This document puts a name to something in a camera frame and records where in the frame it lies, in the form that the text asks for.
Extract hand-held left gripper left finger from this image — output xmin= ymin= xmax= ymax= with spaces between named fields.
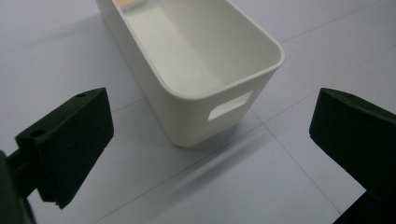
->
xmin=15 ymin=87 xmax=115 ymax=209

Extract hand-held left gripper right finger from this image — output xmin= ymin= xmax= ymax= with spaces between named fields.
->
xmin=309 ymin=88 xmax=396 ymax=200

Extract white plastic storage bin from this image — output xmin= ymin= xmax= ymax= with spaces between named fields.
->
xmin=95 ymin=0 xmax=286 ymax=148

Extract white table cover board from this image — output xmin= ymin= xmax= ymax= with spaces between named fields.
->
xmin=0 ymin=0 xmax=396 ymax=224

